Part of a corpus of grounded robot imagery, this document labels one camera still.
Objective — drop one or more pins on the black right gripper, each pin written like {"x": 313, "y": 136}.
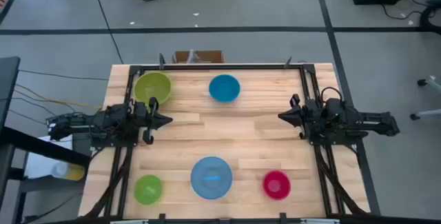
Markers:
{"x": 308, "y": 113}

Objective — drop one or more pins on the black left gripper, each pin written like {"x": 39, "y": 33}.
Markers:
{"x": 143, "y": 113}

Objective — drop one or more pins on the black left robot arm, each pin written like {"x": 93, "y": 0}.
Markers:
{"x": 100, "y": 120}

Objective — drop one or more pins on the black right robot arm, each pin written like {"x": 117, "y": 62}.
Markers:
{"x": 351, "y": 120}

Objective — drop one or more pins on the large yellow-green plastic bowl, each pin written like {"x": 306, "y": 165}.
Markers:
{"x": 151, "y": 87}

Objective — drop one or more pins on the small bright green plastic bowl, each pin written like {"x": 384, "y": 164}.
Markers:
{"x": 148, "y": 189}

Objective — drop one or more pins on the red pink plastic bowl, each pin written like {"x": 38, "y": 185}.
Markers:
{"x": 276, "y": 185}

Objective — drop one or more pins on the teal blue plastic bowl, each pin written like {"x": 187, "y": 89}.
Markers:
{"x": 224, "y": 88}

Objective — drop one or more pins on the large light blue plastic bowl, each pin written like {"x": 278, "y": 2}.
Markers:
{"x": 211, "y": 178}

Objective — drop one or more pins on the brown cardboard box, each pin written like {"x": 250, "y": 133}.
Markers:
{"x": 203, "y": 57}

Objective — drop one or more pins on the yellow translucent bottle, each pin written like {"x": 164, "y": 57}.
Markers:
{"x": 70, "y": 171}

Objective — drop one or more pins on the white paper sheet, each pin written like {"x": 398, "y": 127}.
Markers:
{"x": 41, "y": 163}

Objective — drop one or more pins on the office chair base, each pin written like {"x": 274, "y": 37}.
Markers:
{"x": 427, "y": 112}

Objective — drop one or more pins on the black side desk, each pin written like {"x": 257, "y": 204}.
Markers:
{"x": 8, "y": 86}

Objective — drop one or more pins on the black frame bracket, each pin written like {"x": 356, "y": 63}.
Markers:
{"x": 288, "y": 62}
{"x": 161, "y": 61}

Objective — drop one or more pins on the black metal table frame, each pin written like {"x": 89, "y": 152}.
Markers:
{"x": 224, "y": 67}

